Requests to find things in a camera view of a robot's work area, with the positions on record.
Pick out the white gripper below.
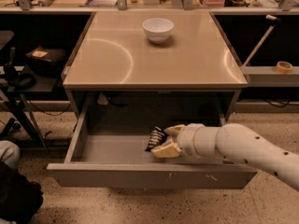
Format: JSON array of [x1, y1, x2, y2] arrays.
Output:
[[151, 123, 204, 159]]

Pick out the black rxbar chocolate wrapper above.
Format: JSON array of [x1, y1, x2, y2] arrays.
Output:
[[146, 126, 168, 152]]

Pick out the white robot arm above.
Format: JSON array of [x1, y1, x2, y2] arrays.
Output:
[[147, 123, 299, 190]]

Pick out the grey open top drawer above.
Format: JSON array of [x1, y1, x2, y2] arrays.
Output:
[[48, 92, 256, 189]]

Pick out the grey cabinet table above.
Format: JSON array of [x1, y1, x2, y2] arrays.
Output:
[[64, 9, 248, 119]]

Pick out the white ceramic bowl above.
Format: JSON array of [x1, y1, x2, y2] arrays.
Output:
[[142, 18, 174, 44]]

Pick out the tape roll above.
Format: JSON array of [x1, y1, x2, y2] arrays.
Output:
[[276, 61, 292, 74]]

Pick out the black box with label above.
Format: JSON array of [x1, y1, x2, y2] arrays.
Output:
[[25, 46, 67, 64]]

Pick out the white stick with black tip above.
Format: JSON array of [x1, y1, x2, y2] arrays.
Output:
[[242, 14, 280, 66]]

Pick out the black headphones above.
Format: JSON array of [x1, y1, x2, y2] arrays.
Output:
[[4, 63, 36, 90]]

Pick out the person's dark clothing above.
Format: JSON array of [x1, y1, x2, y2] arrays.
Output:
[[0, 162, 43, 224]]

